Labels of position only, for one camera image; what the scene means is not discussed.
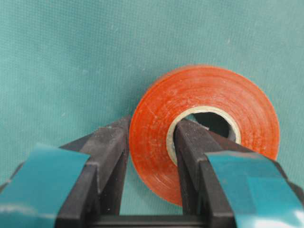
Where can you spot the red tape roll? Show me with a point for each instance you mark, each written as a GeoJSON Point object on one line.
{"type": "Point", "coordinates": [192, 90]}

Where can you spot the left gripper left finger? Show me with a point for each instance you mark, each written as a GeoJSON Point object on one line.
{"type": "Point", "coordinates": [68, 186]}

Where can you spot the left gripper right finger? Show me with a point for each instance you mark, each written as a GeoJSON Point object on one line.
{"type": "Point", "coordinates": [231, 186]}

